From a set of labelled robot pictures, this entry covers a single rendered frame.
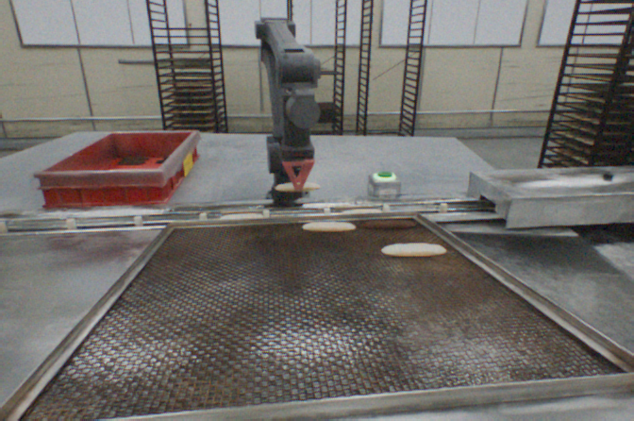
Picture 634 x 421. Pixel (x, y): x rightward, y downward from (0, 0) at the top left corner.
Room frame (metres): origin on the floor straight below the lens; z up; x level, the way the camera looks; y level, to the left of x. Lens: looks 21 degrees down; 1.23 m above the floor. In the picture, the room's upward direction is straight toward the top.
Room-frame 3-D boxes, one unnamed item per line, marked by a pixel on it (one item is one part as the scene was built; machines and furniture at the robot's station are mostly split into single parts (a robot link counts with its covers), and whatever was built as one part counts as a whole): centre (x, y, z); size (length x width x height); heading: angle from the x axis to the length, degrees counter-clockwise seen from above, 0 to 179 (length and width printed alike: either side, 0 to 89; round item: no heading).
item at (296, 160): (0.77, 0.02, 0.97); 0.07 x 0.07 x 0.09; 6
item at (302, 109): (0.74, 0.01, 1.14); 0.11 x 0.09 x 0.12; 11
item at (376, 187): (0.94, -0.21, 0.84); 0.08 x 0.08 x 0.11; 6
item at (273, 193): (0.95, 0.05, 0.86); 0.12 x 0.09 x 0.08; 86
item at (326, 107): (4.44, -0.09, 0.89); 0.60 x 0.59 x 1.78; 96
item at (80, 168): (1.14, 0.55, 0.88); 0.49 x 0.34 x 0.10; 4
